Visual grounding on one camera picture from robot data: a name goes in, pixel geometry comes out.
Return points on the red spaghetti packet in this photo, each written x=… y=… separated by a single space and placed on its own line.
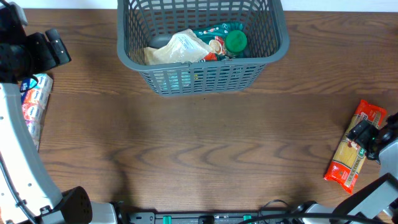
x=349 y=158

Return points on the green Nescafe coffee pouch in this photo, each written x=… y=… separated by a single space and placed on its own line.
x=214 y=36

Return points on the grey plastic basket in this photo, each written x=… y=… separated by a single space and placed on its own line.
x=144 y=23

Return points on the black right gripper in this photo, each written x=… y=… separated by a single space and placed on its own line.
x=364 y=139

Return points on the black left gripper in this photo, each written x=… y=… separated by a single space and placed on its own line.
x=43 y=45

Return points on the beige powder pouch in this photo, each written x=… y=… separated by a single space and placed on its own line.
x=184 y=46

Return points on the green lid jar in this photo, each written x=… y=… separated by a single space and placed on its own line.
x=235 y=43

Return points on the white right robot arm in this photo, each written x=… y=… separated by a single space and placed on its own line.
x=380 y=145

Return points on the mint green wipes packet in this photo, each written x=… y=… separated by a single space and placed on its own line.
x=172 y=80

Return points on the Kleenex tissue multipack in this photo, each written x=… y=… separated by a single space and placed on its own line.
x=35 y=94

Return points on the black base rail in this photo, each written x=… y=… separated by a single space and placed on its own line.
x=209 y=217

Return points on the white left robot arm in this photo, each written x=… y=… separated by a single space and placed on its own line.
x=28 y=193

